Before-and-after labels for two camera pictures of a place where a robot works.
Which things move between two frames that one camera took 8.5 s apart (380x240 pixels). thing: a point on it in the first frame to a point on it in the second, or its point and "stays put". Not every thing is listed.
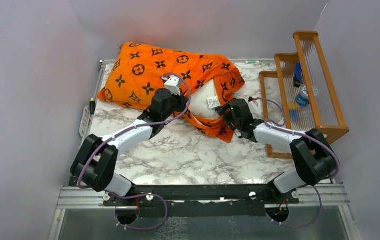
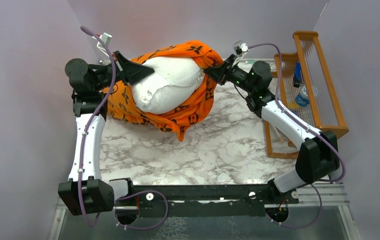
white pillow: (203, 102) to (175, 82)
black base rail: (201, 201) stays put
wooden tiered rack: (301, 94) stays put
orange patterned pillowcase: (140, 68) to (121, 102)
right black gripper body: (229, 117) to (236, 75)
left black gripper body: (176, 105) to (103, 77)
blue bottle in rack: (301, 98) stays put
